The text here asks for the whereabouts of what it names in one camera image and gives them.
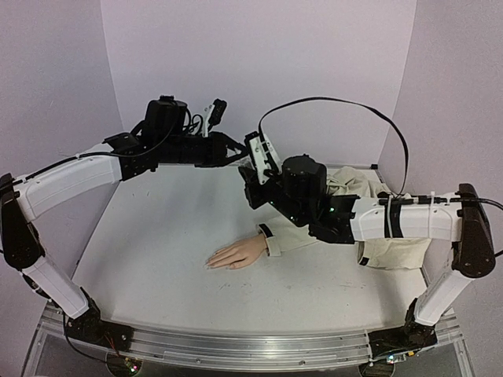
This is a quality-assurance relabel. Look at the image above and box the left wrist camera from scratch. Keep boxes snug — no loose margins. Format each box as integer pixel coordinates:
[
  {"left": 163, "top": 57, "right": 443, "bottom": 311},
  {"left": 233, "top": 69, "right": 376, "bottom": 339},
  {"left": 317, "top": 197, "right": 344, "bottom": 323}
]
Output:
[{"left": 202, "top": 99, "right": 227, "bottom": 137}]

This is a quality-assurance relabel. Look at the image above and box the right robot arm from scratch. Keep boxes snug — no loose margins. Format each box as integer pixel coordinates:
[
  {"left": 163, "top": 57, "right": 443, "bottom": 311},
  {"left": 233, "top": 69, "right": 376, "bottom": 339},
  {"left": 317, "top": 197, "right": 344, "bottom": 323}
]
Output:
[{"left": 239, "top": 156, "right": 497, "bottom": 327}]

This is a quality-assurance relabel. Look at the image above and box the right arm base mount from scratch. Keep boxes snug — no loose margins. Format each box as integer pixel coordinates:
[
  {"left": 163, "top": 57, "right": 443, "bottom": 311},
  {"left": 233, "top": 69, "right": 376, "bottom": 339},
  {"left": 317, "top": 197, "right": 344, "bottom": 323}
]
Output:
[{"left": 369, "top": 298, "right": 438, "bottom": 361}]

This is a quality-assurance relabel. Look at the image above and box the black right camera cable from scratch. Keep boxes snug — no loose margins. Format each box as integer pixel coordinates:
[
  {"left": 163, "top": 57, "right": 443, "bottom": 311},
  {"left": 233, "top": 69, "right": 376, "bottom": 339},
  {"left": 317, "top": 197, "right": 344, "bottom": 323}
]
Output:
[{"left": 258, "top": 97, "right": 409, "bottom": 197}]

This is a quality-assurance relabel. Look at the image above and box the mannequin hand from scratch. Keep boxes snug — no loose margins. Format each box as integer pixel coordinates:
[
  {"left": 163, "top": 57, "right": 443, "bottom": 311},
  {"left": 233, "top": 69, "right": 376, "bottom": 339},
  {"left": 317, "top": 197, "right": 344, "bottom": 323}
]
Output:
[{"left": 206, "top": 234, "right": 267, "bottom": 269}]

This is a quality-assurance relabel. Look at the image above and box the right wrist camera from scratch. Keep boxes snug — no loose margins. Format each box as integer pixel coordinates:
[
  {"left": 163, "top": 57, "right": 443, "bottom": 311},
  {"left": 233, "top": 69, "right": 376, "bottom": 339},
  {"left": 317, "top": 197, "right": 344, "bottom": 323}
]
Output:
[{"left": 244, "top": 131, "right": 281, "bottom": 185}]

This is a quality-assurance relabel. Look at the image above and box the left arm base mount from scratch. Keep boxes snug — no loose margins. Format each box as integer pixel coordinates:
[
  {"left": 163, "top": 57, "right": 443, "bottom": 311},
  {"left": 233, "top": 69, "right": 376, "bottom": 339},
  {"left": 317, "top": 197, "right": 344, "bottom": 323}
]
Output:
[{"left": 64, "top": 289, "right": 134, "bottom": 353}]

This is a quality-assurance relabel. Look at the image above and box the beige jacket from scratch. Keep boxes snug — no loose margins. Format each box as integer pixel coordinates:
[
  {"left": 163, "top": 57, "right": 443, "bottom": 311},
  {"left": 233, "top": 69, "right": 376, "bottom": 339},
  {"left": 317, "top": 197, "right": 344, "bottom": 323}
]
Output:
[{"left": 255, "top": 166, "right": 431, "bottom": 272}]

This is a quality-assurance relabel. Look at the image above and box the aluminium front rail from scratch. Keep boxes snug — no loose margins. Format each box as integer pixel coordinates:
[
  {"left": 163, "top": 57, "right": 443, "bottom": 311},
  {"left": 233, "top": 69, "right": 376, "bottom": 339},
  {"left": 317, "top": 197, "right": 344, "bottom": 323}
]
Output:
[{"left": 24, "top": 309, "right": 474, "bottom": 376}]

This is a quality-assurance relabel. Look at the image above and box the clear nail polish bottle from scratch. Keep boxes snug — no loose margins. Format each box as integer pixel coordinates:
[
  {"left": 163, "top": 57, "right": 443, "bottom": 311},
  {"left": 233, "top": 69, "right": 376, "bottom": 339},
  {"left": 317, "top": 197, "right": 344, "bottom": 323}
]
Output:
[{"left": 237, "top": 156, "right": 255, "bottom": 170}]

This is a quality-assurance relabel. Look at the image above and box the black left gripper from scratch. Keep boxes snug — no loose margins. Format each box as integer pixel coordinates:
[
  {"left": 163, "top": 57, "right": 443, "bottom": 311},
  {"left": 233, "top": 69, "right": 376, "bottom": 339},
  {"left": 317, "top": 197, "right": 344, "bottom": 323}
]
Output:
[{"left": 160, "top": 130, "right": 250, "bottom": 168}]

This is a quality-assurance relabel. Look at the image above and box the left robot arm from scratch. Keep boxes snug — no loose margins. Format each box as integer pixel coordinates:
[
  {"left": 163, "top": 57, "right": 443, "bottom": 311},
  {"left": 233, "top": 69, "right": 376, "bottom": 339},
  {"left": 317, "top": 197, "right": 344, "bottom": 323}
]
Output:
[{"left": 1, "top": 96, "right": 246, "bottom": 343}]

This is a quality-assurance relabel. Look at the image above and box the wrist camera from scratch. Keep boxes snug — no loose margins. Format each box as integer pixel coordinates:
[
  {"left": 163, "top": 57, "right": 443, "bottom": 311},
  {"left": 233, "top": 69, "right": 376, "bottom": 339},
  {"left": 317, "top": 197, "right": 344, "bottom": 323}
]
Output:
[
  {"left": 244, "top": 131, "right": 281, "bottom": 185},
  {"left": 202, "top": 99, "right": 227, "bottom": 137}
]

